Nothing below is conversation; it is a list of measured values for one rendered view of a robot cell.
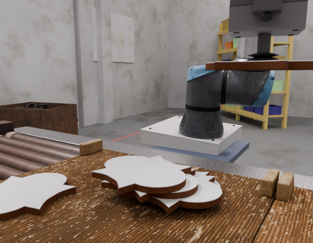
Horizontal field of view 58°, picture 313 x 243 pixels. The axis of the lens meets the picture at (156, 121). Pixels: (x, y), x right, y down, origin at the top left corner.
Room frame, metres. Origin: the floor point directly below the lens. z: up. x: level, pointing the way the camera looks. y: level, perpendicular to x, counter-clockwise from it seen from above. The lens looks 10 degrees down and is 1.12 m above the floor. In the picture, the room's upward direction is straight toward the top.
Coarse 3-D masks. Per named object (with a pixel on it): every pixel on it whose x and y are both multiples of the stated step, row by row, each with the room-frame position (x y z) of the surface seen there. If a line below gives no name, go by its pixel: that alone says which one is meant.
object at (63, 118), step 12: (0, 108) 3.73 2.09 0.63; (12, 108) 3.65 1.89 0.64; (24, 108) 3.80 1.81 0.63; (36, 108) 3.67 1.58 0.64; (48, 108) 3.62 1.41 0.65; (60, 108) 3.83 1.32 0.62; (72, 108) 4.07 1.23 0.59; (0, 120) 3.73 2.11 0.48; (12, 120) 3.66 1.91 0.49; (24, 120) 3.59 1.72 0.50; (36, 120) 3.52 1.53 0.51; (48, 120) 3.60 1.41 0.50; (60, 120) 3.82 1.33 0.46; (72, 120) 4.06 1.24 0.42; (72, 132) 4.05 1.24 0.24
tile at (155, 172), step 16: (112, 160) 0.45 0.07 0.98; (128, 160) 0.45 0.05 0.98; (144, 160) 0.45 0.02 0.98; (160, 160) 0.45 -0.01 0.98; (96, 176) 0.39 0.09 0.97; (112, 176) 0.37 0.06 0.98; (128, 176) 0.37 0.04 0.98; (144, 176) 0.37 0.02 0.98; (160, 176) 0.37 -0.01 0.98; (176, 176) 0.37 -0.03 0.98; (144, 192) 0.34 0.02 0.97; (160, 192) 0.34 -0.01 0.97
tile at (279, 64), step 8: (208, 64) 0.38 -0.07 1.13; (216, 64) 0.34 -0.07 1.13; (224, 64) 0.34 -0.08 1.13; (232, 64) 0.33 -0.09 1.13; (240, 64) 0.33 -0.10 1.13; (248, 64) 0.32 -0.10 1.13; (256, 64) 0.32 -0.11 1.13; (264, 64) 0.31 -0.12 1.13; (272, 64) 0.31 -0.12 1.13; (280, 64) 0.30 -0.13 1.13; (288, 64) 0.31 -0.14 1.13; (296, 64) 0.31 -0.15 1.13; (304, 64) 0.31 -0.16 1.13; (312, 64) 0.31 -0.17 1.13
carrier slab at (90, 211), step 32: (64, 160) 0.57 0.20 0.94; (96, 160) 0.57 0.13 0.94; (96, 192) 0.41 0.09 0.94; (224, 192) 0.41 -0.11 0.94; (256, 192) 0.41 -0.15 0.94; (0, 224) 0.32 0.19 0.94; (32, 224) 0.32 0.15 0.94; (64, 224) 0.32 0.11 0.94; (96, 224) 0.32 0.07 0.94; (128, 224) 0.32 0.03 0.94; (160, 224) 0.32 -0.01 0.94; (192, 224) 0.32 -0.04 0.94; (224, 224) 0.32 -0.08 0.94; (256, 224) 0.32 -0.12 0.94
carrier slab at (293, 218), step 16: (304, 192) 0.41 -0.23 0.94; (272, 208) 0.36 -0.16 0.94; (288, 208) 0.36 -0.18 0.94; (304, 208) 0.36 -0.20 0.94; (272, 224) 0.32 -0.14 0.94; (288, 224) 0.32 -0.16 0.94; (304, 224) 0.32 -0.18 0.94; (256, 240) 0.28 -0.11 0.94; (272, 240) 0.28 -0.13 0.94; (288, 240) 0.28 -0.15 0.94; (304, 240) 0.28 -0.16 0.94
